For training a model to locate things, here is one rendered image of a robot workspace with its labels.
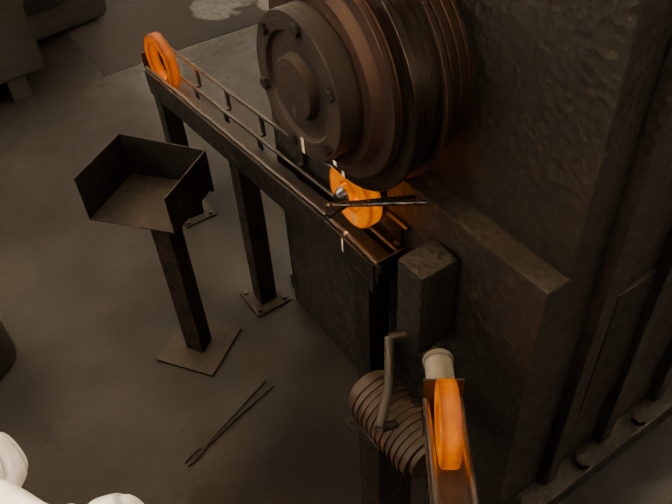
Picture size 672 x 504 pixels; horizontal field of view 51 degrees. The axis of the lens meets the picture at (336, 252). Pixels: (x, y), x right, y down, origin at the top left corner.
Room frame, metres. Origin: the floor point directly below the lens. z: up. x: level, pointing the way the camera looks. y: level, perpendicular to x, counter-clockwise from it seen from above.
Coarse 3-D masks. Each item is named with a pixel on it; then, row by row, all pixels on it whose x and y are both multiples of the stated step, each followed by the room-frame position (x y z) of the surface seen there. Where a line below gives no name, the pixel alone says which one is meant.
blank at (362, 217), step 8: (336, 176) 1.20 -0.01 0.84; (336, 184) 1.20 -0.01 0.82; (352, 184) 1.15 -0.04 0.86; (360, 192) 1.13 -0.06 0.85; (368, 192) 1.12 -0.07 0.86; (376, 192) 1.12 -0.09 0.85; (352, 208) 1.16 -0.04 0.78; (360, 208) 1.13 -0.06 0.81; (368, 208) 1.11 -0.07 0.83; (376, 208) 1.11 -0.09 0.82; (352, 216) 1.16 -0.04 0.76; (360, 216) 1.13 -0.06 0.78; (368, 216) 1.11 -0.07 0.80; (376, 216) 1.11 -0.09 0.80; (360, 224) 1.13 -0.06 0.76; (368, 224) 1.11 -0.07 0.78
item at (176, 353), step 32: (96, 160) 1.50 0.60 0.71; (128, 160) 1.60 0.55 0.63; (160, 160) 1.56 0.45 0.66; (192, 160) 1.51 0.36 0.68; (96, 192) 1.46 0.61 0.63; (128, 192) 1.51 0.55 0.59; (160, 192) 1.49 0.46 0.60; (192, 192) 1.41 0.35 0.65; (128, 224) 1.37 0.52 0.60; (160, 224) 1.35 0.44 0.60; (160, 256) 1.43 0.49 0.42; (192, 288) 1.44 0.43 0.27; (192, 320) 1.41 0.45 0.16; (192, 352) 1.41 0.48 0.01; (224, 352) 1.40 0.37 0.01
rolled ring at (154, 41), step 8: (144, 40) 2.14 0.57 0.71; (152, 40) 2.09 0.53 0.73; (160, 40) 2.07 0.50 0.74; (144, 48) 2.16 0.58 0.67; (152, 48) 2.14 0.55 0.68; (160, 48) 2.05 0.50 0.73; (168, 48) 2.05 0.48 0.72; (152, 56) 2.14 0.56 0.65; (168, 56) 2.03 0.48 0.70; (152, 64) 2.13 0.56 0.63; (160, 64) 2.14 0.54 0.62; (168, 64) 2.02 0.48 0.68; (176, 64) 2.03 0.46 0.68; (160, 72) 2.12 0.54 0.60; (168, 72) 2.03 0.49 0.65; (176, 72) 2.03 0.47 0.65; (168, 80) 2.04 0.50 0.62; (176, 80) 2.03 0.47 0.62
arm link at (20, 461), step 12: (0, 432) 0.79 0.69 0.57; (0, 444) 0.76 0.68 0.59; (12, 444) 0.77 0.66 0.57; (0, 456) 0.73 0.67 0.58; (12, 456) 0.74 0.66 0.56; (24, 456) 0.76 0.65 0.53; (0, 468) 0.71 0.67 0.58; (12, 468) 0.72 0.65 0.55; (24, 468) 0.74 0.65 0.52; (12, 480) 0.71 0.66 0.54; (24, 480) 0.73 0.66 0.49
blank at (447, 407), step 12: (444, 384) 0.70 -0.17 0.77; (456, 384) 0.70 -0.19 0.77; (444, 396) 0.67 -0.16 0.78; (456, 396) 0.67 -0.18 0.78; (444, 408) 0.65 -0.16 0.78; (456, 408) 0.65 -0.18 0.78; (444, 420) 0.63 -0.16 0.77; (456, 420) 0.63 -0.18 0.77; (444, 432) 0.61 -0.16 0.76; (456, 432) 0.61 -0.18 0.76; (444, 444) 0.60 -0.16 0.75; (456, 444) 0.60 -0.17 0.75; (444, 456) 0.59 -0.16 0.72; (456, 456) 0.59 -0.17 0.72; (444, 468) 0.59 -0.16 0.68; (456, 468) 0.59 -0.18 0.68
